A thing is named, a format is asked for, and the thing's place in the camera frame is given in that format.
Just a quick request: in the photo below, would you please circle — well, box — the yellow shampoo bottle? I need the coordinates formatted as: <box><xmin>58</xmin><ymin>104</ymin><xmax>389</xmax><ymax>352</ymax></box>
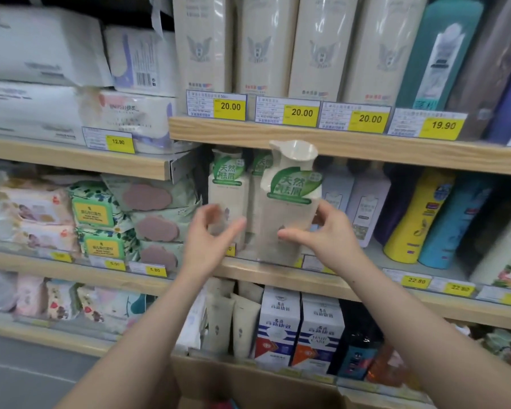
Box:
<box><xmin>382</xmin><ymin>168</ymin><xmax>457</xmax><ymax>265</ymax></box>

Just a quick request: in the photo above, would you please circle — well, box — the pale blue bottle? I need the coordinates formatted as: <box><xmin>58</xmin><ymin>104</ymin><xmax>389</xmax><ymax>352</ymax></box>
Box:
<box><xmin>321</xmin><ymin>165</ymin><xmax>355</xmax><ymax>214</ymax></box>

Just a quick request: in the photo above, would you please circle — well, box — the floral print tissue packet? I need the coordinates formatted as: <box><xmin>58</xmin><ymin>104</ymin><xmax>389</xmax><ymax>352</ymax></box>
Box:
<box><xmin>77</xmin><ymin>285</ymin><xmax>130</xmax><ymax>325</ymax></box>
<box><xmin>46</xmin><ymin>279</ymin><xmax>82</xmax><ymax>322</ymax></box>

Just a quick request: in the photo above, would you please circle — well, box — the white soft pack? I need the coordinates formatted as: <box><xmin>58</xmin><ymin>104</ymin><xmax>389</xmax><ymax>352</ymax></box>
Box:
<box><xmin>175</xmin><ymin>289</ymin><xmax>208</xmax><ymax>351</ymax></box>

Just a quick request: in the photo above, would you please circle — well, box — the pale green packet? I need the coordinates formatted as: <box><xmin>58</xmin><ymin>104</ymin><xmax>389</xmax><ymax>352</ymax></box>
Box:
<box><xmin>480</xmin><ymin>328</ymin><xmax>511</xmax><ymax>363</ymax></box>

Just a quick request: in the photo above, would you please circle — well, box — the tall teal box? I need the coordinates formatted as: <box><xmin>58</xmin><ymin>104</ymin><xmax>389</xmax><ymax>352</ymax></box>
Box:
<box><xmin>395</xmin><ymin>0</ymin><xmax>485</xmax><ymax>112</ymax></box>

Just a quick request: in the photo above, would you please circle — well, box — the pink baby wipes pack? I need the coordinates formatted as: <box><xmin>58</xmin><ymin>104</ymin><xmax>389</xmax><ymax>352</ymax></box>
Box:
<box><xmin>0</xmin><ymin>186</ymin><xmax>76</xmax><ymax>227</ymax></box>
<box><xmin>15</xmin><ymin>221</ymin><xmax>81</xmax><ymax>253</ymax></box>

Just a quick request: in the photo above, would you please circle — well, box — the white and blue box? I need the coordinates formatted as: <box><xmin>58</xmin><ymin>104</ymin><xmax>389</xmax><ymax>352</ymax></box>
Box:
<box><xmin>290</xmin><ymin>292</ymin><xmax>346</xmax><ymax>376</ymax></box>
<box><xmin>254</xmin><ymin>286</ymin><xmax>302</xmax><ymax>372</ymax></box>

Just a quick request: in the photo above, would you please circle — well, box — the blue shampoo bottle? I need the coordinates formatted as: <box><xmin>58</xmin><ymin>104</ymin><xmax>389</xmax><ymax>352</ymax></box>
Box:
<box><xmin>417</xmin><ymin>174</ymin><xmax>495</xmax><ymax>270</ymax></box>

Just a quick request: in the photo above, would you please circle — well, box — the leaf-print wipes pack yellow label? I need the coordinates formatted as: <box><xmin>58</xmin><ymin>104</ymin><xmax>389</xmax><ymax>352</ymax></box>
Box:
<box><xmin>69</xmin><ymin>182</ymin><xmax>126</xmax><ymax>233</ymax></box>
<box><xmin>77</xmin><ymin>228</ymin><xmax>138</xmax><ymax>264</ymax></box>

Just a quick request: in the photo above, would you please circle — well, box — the green wipes pack pink lid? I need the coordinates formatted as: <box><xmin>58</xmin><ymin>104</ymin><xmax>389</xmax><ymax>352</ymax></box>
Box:
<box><xmin>137</xmin><ymin>241</ymin><xmax>185</xmax><ymax>274</ymax></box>
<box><xmin>129</xmin><ymin>205</ymin><xmax>196</xmax><ymax>244</ymax></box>
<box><xmin>101</xmin><ymin>174</ymin><xmax>202</xmax><ymax>214</ymax></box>

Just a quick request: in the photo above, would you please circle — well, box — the dark purple bottle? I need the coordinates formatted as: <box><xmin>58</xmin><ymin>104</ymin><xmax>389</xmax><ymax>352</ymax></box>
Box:
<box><xmin>374</xmin><ymin>163</ymin><xmax>422</xmax><ymax>247</ymax></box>

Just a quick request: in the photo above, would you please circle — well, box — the large white tissue pack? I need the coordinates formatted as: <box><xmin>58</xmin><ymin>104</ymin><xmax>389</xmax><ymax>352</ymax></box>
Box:
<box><xmin>0</xmin><ymin>80</ymin><xmax>88</xmax><ymax>146</ymax></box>
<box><xmin>0</xmin><ymin>3</ymin><xmax>113</xmax><ymax>88</ymax></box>

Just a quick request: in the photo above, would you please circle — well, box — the dark box blue label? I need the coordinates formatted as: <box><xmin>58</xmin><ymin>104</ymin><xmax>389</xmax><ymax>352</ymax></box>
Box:
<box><xmin>335</xmin><ymin>301</ymin><xmax>385</xmax><ymax>381</ymax></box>

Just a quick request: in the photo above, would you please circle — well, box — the person's left forearm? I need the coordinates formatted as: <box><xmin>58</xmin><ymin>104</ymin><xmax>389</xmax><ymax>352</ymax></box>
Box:
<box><xmin>55</xmin><ymin>270</ymin><xmax>222</xmax><ymax>409</ymax></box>

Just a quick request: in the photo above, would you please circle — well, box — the long wooden shelf board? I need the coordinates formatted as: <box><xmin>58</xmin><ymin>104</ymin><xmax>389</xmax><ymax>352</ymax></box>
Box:
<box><xmin>0</xmin><ymin>246</ymin><xmax>511</xmax><ymax>333</ymax></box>

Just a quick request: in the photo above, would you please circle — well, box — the low wooden shelf board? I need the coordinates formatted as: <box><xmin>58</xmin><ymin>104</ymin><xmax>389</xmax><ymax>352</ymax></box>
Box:
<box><xmin>0</xmin><ymin>314</ymin><xmax>436</xmax><ymax>409</ymax></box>

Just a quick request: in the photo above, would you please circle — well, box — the lavender bottle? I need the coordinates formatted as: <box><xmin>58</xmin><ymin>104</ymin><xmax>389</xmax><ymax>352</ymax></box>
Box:
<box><xmin>346</xmin><ymin>169</ymin><xmax>392</xmax><ymax>248</ymax></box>

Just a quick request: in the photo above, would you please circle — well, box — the beige tube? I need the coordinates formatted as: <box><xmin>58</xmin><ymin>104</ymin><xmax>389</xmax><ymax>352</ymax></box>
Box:
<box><xmin>202</xmin><ymin>277</ymin><xmax>236</xmax><ymax>355</ymax></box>
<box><xmin>231</xmin><ymin>293</ymin><xmax>262</xmax><ymax>360</ymax></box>

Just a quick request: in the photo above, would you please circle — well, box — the tall grey-brown box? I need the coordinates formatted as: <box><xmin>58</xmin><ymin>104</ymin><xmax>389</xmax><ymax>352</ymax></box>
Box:
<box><xmin>445</xmin><ymin>0</ymin><xmax>511</xmax><ymax>141</ymax></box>

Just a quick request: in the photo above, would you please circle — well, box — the person's right forearm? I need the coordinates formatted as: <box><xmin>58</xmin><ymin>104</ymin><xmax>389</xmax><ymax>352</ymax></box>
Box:
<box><xmin>336</xmin><ymin>250</ymin><xmax>511</xmax><ymax>409</ymax></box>

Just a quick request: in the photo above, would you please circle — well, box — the beige pump bottle green label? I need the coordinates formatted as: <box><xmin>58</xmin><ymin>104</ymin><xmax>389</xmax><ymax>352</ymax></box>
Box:
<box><xmin>207</xmin><ymin>147</ymin><xmax>251</xmax><ymax>253</ymax></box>
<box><xmin>255</xmin><ymin>140</ymin><xmax>323</xmax><ymax>267</ymax></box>

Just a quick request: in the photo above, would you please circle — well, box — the person's right hand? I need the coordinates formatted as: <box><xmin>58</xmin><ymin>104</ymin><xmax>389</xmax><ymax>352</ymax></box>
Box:
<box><xmin>278</xmin><ymin>200</ymin><xmax>369</xmax><ymax>280</ymax></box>

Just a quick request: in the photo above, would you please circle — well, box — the white pack pink purple print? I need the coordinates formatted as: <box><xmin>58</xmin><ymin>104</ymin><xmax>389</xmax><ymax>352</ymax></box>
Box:
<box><xmin>80</xmin><ymin>89</ymin><xmax>198</xmax><ymax>155</ymax></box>

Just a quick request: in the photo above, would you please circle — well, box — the tall beige box eagle emblem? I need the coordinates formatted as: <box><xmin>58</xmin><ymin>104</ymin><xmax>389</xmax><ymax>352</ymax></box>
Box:
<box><xmin>172</xmin><ymin>0</ymin><xmax>234</xmax><ymax>115</ymax></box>
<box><xmin>288</xmin><ymin>0</ymin><xmax>361</xmax><ymax>103</ymax></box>
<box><xmin>233</xmin><ymin>0</ymin><xmax>301</xmax><ymax>99</ymax></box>
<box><xmin>342</xmin><ymin>0</ymin><xmax>430</xmax><ymax>109</ymax></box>

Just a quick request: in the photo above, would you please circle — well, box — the person's left hand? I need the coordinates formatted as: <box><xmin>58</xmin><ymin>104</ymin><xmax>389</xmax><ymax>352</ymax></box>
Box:
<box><xmin>182</xmin><ymin>204</ymin><xmax>248</xmax><ymax>283</ymax></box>

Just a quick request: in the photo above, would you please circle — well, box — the pink tissue packet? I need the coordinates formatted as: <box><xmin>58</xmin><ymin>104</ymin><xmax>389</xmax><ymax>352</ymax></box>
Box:
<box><xmin>15</xmin><ymin>274</ymin><xmax>48</xmax><ymax>318</ymax></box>

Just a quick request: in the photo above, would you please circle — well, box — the white floral bottle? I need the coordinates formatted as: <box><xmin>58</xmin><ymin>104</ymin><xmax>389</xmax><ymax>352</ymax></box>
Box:
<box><xmin>469</xmin><ymin>212</ymin><xmax>511</xmax><ymax>293</ymax></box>

